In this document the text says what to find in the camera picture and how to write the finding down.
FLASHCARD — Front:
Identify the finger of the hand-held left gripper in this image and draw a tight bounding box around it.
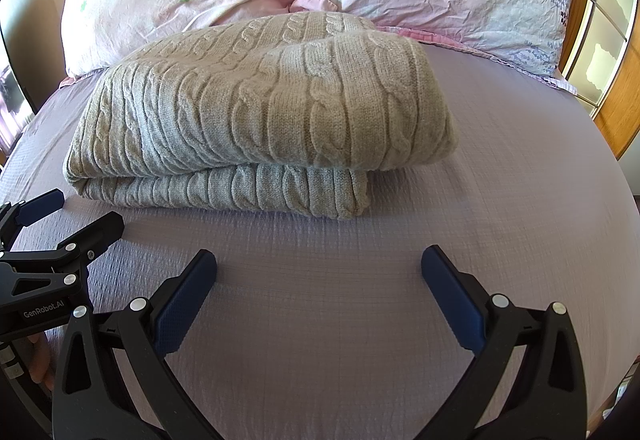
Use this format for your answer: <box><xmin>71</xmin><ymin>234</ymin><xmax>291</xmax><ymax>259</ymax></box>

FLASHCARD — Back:
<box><xmin>0</xmin><ymin>211</ymin><xmax>125</xmax><ymax>304</ymax></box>
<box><xmin>0</xmin><ymin>189</ymin><xmax>66</xmax><ymax>252</ymax></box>

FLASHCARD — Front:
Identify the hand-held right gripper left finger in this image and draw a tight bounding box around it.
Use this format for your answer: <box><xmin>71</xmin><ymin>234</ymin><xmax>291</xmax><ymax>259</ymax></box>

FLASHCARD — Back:
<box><xmin>52</xmin><ymin>249</ymin><xmax>219</xmax><ymax>440</ymax></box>

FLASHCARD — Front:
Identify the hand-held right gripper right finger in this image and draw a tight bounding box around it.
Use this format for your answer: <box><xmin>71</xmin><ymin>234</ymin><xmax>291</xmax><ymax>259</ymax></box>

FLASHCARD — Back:
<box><xmin>421</xmin><ymin>245</ymin><xmax>589</xmax><ymax>440</ymax></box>

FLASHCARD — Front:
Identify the beige cable-knit blanket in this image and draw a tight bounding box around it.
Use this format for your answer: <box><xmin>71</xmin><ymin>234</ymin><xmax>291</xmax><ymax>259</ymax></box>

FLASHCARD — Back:
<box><xmin>63</xmin><ymin>11</ymin><xmax>462</xmax><ymax>221</ymax></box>

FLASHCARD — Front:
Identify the person's left hand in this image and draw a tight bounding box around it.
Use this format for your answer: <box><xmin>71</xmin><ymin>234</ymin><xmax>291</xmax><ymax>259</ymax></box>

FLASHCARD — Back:
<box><xmin>27</xmin><ymin>332</ymin><xmax>55</xmax><ymax>392</ymax></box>

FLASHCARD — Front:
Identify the lavender bed sheet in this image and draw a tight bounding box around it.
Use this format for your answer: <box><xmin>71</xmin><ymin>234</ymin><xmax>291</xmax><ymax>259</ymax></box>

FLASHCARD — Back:
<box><xmin>0</xmin><ymin>39</ymin><xmax>637</xmax><ymax>440</ymax></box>

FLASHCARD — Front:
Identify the wooden headboard frame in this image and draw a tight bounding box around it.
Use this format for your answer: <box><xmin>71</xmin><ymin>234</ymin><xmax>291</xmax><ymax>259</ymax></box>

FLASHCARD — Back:
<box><xmin>557</xmin><ymin>0</ymin><xmax>640</xmax><ymax>160</ymax></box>

